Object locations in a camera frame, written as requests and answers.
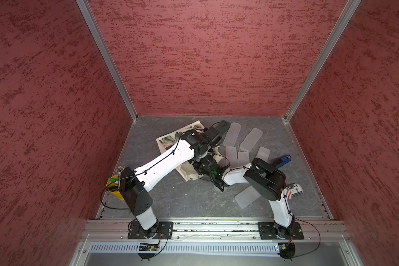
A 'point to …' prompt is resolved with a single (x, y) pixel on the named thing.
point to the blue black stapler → (285, 159)
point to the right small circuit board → (282, 246)
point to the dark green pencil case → (221, 127)
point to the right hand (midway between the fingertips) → (188, 161)
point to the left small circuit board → (146, 246)
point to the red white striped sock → (293, 190)
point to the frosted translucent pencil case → (251, 140)
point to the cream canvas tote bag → (187, 169)
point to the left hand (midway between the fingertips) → (187, 151)
